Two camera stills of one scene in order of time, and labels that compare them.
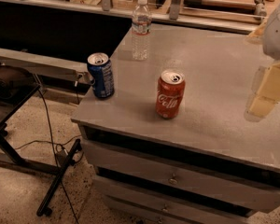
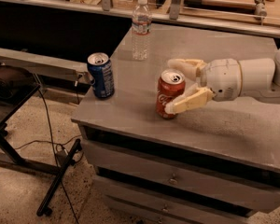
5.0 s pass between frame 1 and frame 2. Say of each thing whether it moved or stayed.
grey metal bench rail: stayed
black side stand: stayed
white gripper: moved
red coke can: stayed
